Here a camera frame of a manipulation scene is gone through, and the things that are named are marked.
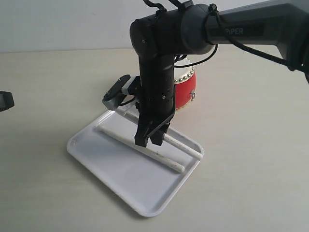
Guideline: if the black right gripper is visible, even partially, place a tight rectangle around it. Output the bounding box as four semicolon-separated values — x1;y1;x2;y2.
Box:
134;103;175;147

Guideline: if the red small drum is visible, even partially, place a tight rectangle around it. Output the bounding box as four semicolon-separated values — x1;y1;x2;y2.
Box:
174;58;197;110

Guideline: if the white rectangular plastic tray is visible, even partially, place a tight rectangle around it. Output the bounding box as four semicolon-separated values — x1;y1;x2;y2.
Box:
67;111;200;218

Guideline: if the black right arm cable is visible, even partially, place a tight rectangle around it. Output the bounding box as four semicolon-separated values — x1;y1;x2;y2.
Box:
142;0;309;85

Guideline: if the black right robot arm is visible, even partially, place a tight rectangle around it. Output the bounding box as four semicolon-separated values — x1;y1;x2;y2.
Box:
129;0;309;147

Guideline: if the wooden drumstick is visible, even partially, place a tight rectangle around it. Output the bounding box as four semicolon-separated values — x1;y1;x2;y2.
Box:
97;125;185;173
115;108;203;160

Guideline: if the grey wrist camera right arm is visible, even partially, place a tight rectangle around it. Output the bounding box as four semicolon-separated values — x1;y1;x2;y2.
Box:
102;74;141;111

